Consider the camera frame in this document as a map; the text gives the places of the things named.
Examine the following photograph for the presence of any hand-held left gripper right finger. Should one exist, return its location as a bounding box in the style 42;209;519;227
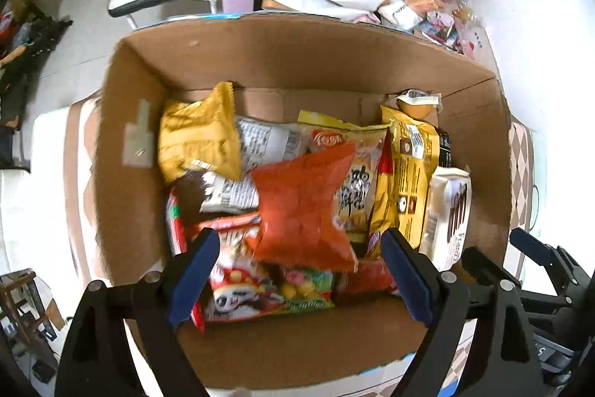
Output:
380;227;546;397

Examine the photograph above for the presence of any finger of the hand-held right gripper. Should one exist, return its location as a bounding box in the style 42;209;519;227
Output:
461;245;526;295
508;227;582;293

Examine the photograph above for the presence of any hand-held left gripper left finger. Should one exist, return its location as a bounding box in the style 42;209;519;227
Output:
55;228;222;397

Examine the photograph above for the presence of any yellow black noodle pack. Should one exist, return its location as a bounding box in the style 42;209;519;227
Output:
367;104;453;261

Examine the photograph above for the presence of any orange red snack bag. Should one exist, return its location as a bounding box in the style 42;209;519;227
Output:
245;141;360;273

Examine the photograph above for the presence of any large cardboard box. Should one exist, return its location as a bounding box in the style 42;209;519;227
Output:
95;12;513;391

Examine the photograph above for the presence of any small red snack packet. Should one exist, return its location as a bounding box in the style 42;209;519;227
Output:
334;259;397;296

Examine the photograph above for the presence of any red panda print snack bag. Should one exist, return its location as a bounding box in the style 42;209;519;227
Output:
195;213;336;323

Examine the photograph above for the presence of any red green striped packet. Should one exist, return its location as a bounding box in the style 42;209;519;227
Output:
165;187;206;333

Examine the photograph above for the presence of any white biscuit pack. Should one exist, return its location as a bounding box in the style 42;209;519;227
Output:
420;166;473;273

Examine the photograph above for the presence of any brown white snack packet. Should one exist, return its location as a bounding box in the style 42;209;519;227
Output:
176;170;261;212

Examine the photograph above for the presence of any green yellow candy bag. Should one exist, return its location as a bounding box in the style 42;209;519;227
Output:
278;266;336;310

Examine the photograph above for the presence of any yellow chip bag orange logo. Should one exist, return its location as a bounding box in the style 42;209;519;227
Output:
297;111;392;242

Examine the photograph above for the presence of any crumpled yellow snack bag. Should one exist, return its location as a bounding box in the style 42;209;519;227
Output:
157;81;243;185

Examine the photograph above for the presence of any white printed snack packet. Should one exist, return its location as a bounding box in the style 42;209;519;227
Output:
235;117;304;171

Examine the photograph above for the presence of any yellow pudding cup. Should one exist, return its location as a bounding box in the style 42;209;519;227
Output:
394;89;441;121

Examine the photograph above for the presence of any wooden stool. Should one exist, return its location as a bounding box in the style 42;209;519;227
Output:
0;269;58;349

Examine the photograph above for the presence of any dark clutter pile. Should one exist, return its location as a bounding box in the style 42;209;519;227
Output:
0;0;74;142

